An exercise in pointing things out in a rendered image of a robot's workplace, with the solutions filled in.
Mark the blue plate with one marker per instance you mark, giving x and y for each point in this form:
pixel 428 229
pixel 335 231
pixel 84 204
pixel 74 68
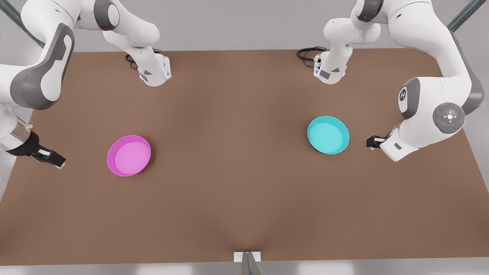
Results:
pixel 328 135

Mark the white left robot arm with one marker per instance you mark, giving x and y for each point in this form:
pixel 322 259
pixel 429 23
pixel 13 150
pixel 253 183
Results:
pixel 431 95

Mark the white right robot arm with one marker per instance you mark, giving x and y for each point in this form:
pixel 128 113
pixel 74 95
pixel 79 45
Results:
pixel 42 72

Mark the pink plate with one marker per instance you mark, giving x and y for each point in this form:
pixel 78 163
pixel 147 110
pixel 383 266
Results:
pixel 129 155

